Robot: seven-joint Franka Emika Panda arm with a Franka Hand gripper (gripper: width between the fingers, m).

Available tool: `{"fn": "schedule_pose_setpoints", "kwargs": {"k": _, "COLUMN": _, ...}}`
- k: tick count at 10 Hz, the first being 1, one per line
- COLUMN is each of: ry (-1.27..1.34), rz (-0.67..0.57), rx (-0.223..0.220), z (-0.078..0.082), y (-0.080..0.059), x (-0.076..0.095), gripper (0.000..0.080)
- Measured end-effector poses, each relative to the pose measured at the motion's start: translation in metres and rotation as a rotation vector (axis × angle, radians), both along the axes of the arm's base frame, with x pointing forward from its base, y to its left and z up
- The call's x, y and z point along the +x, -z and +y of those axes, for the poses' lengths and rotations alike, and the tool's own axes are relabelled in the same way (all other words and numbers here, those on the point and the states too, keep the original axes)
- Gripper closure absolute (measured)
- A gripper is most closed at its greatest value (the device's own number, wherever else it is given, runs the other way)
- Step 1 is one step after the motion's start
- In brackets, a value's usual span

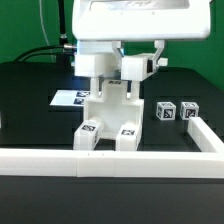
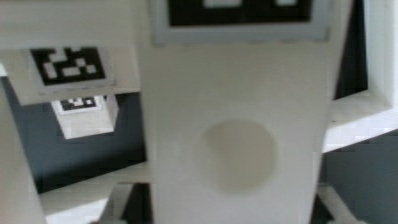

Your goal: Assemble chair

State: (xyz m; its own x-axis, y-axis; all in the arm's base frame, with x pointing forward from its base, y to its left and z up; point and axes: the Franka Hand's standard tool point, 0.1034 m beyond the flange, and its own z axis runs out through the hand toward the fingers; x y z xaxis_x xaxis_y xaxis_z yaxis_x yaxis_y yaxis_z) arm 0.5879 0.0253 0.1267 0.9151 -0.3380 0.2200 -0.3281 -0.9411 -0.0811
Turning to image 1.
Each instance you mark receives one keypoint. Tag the white chair back frame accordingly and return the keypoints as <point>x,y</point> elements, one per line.
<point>101,58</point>

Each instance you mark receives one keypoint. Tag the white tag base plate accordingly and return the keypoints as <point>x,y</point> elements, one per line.
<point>69,98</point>

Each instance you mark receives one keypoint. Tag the white tagged cube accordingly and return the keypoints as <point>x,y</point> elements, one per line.
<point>166,111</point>
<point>188,110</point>

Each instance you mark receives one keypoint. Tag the white tagged cube left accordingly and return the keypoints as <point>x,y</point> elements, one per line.
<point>166,111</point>

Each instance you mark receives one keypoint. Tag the white U-shaped obstacle fence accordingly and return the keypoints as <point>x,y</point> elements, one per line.
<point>207,162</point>

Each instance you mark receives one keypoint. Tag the white tagged cube right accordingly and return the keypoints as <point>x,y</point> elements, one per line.
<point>188,110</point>

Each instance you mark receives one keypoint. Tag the white chair seat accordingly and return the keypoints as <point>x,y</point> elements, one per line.
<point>114,108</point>

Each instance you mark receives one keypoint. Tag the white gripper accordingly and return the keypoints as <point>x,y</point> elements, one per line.
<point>140,20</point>

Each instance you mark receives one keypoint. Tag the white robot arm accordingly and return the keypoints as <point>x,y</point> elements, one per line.
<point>95,21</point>

